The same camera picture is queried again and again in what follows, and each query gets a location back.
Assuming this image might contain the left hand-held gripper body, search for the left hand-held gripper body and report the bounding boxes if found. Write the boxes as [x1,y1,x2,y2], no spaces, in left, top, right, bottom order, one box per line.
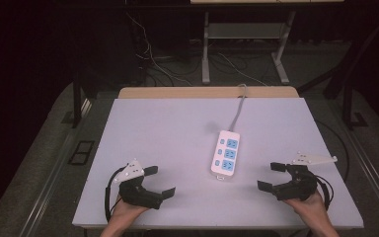
[113,159,164,210]

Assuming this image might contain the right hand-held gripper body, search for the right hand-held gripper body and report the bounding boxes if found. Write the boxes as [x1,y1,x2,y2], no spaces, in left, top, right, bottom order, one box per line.
[271,151,339,202]

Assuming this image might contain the white power strip blue sockets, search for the white power strip blue sockets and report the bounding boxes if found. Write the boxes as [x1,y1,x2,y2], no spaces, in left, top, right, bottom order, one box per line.
[209,129,241,182]

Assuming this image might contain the person's left hand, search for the person's left hand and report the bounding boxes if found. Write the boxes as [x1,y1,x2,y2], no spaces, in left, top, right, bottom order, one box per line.
[110,197,150,227]

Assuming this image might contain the person's right hand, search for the person's right hand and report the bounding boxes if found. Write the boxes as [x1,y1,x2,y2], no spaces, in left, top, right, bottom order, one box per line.
[283,192,329,227]

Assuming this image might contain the black metal stand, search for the black metal stand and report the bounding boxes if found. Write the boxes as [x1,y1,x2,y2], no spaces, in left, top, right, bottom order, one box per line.
[322,13,379,130]

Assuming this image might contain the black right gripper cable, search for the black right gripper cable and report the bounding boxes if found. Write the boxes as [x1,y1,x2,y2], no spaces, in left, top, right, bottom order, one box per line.
[315,175,336,211]

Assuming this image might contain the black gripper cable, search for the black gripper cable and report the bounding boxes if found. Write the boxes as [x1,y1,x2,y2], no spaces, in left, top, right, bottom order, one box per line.
[104,167,126,223]
[315,175,336,211]

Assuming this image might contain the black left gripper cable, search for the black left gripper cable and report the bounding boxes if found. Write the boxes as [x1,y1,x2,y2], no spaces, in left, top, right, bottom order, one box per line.
[104,167,126,223]

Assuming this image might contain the black floor cable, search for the black floor cable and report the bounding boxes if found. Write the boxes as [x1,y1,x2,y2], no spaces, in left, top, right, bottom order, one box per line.
[315,118,351,183]

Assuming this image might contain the black floor frame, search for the black floor frame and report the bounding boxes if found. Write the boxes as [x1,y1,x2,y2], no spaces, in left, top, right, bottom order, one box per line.
[67,140,96,166]

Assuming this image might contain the grey power strip cable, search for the grey power strip cable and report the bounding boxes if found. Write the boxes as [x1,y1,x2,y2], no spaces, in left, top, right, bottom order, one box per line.
[228,83,248,132]

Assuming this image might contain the aluminium floor rail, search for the aluminium floor rail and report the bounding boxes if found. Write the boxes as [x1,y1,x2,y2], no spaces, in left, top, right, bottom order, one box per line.
[327,107,379,225]
[19,98,94,237]

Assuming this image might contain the white floor cable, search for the white floor cable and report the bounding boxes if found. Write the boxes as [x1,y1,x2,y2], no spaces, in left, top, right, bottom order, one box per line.
[216,52,269,87]
[126,13,193,87]

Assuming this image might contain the white metal table frame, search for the white metal table frame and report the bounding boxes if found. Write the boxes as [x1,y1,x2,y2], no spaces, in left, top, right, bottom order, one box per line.
[201,9,298,86]

